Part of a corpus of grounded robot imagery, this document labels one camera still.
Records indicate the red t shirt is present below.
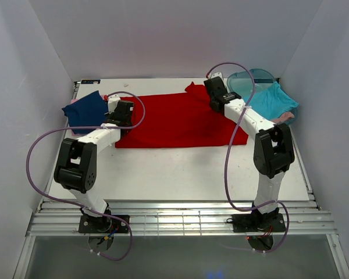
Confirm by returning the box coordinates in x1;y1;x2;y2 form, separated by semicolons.
115;83;248;149

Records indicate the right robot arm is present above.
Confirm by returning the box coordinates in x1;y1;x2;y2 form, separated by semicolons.
204;76;295;235

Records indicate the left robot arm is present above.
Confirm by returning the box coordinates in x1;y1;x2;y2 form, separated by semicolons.
54;98;134;217

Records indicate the teal plastic bin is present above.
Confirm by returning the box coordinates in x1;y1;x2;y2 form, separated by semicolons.
227;69;298;125

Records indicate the navy blue folded t shirt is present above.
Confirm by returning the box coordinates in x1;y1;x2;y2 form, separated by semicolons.
62;91;108;127

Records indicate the pink folded t shirt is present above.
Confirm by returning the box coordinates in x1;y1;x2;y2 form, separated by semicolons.
70;99;78;136

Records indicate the turquoise t shirt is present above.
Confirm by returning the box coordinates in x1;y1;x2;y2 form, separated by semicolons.
248;82;299;120

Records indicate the blue label sticker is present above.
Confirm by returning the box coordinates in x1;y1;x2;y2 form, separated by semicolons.
80;79;101;84

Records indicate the salmon pink t shirt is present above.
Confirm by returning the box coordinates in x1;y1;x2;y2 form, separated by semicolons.
272;112;294;123

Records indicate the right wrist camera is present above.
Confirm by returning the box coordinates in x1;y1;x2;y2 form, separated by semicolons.
206;72;224;80

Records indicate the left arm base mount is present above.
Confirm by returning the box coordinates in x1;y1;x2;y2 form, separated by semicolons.
78;215;129;234

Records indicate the aluminium rail frame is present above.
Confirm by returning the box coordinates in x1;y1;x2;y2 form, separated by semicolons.
13;81;349;279

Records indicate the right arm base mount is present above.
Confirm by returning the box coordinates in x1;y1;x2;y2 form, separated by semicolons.
226;213;286;233

